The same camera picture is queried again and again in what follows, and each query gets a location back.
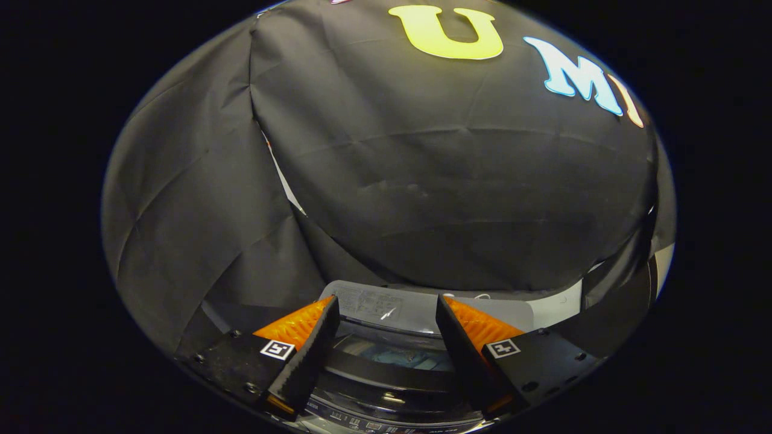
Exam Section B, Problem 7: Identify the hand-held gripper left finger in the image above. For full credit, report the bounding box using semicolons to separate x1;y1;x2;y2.
176;295;341;421

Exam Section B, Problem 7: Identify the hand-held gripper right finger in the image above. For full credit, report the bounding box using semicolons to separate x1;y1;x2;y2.
435;294;604;418

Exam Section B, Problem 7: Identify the light blue polo shirt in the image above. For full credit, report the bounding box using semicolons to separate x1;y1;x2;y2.
362;344;456;373

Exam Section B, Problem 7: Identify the dark glass washing machine lid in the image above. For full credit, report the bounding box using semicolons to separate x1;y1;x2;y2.
311;319;483;424

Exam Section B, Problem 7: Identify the dark grey washing machine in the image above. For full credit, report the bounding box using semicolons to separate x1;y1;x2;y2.
296;280;537;434

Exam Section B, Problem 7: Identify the black backdrop cloth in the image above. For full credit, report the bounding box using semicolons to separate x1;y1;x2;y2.
101;0;676;362

